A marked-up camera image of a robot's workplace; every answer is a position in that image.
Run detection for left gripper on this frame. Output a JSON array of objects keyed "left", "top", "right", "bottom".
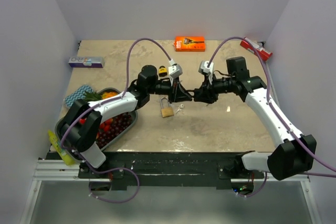
[{"left": 149, "top": 77, "right": 193, "bottom": 105}]

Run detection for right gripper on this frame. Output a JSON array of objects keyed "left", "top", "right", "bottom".
[{"left": 192, "top": 73, "right": 234, "bottom": 104}]

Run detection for black padlock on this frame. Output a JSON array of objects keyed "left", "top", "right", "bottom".
[{"left": 187, "top": 89, "right": 197, "bottom": 100}]

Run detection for silver keys of brass padlock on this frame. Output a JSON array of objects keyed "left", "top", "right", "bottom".
[{"left": 175, "top": 104, "right": 184, "bottom": 114}]

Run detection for brass padlock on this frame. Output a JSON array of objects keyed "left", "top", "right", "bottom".
[{"left": 160, "top": 97, "right": 174, "bottom": 118}]

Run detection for yellow padlock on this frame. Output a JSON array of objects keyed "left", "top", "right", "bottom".
[{"left": 158, "top": 66, "right": 168, "bottom": 78}]

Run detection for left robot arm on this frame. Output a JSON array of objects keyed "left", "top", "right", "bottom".
[{"left": 56, "top": 63, "right": 192, "bottom": 178}]

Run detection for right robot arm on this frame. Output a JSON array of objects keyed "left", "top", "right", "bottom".
[{"left": 194, "top": 57, "right": 317, "bottom": 180}]

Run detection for orange razor box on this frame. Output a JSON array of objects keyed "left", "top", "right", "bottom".
[{"left": 174, "top": 36, "right": 206, "bottom": 52}]

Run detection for dark grape bunch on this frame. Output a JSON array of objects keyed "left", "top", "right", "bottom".
[{"left": 96, "top": 113, "right": 133, "bottom": 149}]

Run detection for red box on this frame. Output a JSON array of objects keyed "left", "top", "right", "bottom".
[{"left": 240, "top": 37, "right": 272, "bottom": 61}]

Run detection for purple white box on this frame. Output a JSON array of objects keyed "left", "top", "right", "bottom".
[{"left": 68, "top": 57, "right": 105, "bottom": 68}]

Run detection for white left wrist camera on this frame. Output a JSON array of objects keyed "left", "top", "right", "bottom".
[{"left": 168, "top": 59, "right": 183, "bottom": 84}]

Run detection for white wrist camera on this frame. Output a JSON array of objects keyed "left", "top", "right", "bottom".
[
  {"left": 198, "top": 61, "right": 214, "bottom": 83},
  {"left": 168, "top": 59, "right": 183, "bottom": 84}
]

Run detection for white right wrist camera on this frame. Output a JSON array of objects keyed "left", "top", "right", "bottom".
[{"left": 198, "top": 61, "right": 214, "bottom": 83}]

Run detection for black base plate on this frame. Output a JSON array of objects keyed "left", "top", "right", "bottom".
[{"left": 77, "top": 152, "right": 264, "bottom": 190}]

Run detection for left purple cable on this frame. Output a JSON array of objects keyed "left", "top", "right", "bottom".
[{"left": 60, "top": 37, "right": 176, "bottom": 204}]

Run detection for purple cable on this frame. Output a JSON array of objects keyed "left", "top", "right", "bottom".
[
  {"left": 207, "top": 36, "right": 336, "bottom": 198},
  {"left": 60, "top": 37, "right": 176, "bottom": 204}
]

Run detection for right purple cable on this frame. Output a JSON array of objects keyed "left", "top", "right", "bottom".
[{"left": 207, "top": 36, "right": 336, "bottom": 198}]

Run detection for aluminium rail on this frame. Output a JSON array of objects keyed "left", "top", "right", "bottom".
[{"left": 33, "top": 158, "right": 311, "bottom": 183}]

